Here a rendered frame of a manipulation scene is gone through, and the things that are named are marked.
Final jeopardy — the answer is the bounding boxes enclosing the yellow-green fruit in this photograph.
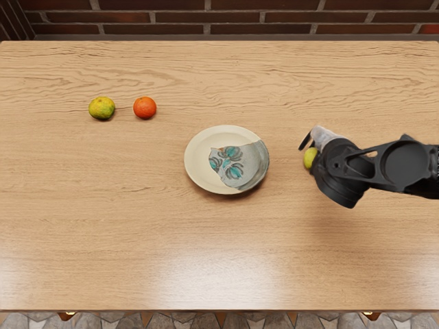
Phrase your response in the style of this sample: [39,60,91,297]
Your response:
[303,147,319,170]

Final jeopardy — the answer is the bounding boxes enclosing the cream plate with printed pattern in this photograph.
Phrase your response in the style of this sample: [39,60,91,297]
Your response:
[183,125,270,195]

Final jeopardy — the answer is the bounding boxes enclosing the green-orange mottled fruit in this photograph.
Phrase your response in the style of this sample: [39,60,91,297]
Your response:
[88,96,116,121]

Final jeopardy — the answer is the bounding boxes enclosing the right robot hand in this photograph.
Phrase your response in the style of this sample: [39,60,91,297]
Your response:
[298,125,340,152]

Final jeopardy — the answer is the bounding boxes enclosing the orange fruit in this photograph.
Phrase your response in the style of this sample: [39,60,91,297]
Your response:
[132,96,158,120]

